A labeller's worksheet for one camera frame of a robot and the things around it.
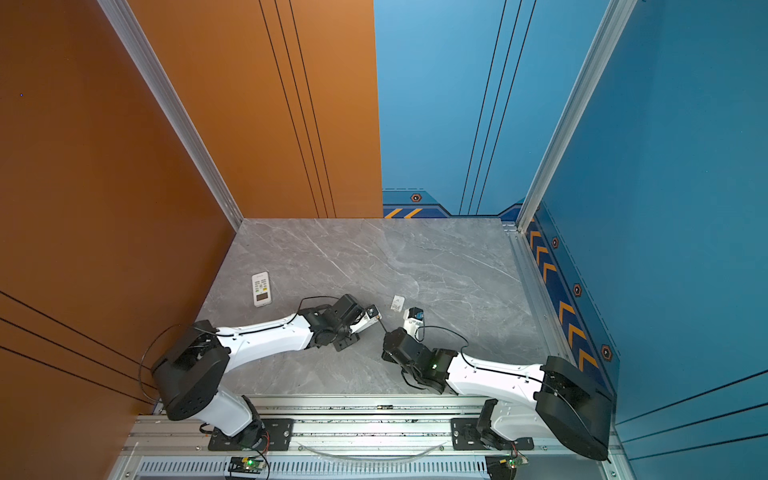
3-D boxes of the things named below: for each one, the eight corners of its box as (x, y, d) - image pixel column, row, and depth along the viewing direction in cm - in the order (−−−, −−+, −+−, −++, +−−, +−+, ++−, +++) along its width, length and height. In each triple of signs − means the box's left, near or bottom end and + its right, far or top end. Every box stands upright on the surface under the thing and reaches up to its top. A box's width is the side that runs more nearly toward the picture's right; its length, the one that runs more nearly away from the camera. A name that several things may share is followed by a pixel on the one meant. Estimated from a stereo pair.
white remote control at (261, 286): (256, 308, 99) (253, 305, 97) (254, 278, 106) (251, 274, 105) (272, 303, 100) (270, 300, 98) (269, 274, 108) (267, 270, 106)
